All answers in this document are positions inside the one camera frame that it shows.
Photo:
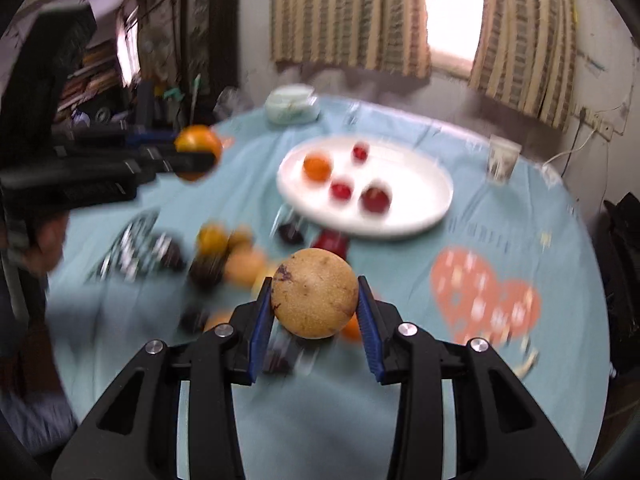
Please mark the person's left hand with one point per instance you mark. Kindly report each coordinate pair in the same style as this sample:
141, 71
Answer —
46, 241

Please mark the bright window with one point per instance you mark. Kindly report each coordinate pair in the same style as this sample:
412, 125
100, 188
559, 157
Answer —
452, 10

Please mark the light blue printed tablecloth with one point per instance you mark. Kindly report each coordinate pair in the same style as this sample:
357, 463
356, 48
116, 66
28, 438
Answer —
425, 250

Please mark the yellow orange tomato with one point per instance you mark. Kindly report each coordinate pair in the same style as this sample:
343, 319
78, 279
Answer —
212, 238

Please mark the white lidded ceramic jar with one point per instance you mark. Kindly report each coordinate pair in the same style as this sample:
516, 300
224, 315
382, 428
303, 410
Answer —
292, 105

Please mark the dark red tomato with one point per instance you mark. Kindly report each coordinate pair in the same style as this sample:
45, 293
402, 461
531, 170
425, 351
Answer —
376, 200

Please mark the dark object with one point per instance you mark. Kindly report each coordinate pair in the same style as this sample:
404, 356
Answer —
620, 240

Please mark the white oval plate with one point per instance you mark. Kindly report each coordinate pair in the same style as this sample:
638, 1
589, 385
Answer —
415, 185

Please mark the small red fruit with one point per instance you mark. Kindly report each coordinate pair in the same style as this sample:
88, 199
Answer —
360, 151

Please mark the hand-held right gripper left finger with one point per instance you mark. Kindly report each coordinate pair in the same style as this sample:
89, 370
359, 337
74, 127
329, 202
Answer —
260, 340

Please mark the red plum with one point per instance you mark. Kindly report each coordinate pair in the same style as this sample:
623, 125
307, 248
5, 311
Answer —
331, 244

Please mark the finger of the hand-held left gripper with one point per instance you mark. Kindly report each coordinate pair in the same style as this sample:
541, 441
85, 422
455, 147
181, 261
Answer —
185, 162
145, 137

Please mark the orange mandarin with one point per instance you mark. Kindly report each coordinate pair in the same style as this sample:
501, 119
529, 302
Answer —
317, 167
197, 141

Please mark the striped beige curtain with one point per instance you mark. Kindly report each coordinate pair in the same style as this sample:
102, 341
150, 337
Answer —
525, 45
350, 15

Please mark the printed paper cup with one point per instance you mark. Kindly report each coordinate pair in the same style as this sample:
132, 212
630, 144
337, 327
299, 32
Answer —
502, 160

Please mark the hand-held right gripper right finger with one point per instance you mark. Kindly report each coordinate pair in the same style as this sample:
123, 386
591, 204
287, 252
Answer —
371, 340

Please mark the clear plastic bag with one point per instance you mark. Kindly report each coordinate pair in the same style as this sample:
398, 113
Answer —
226, 101

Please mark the dark wooden cabinet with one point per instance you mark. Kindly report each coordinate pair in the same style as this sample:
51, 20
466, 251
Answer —
210, 35

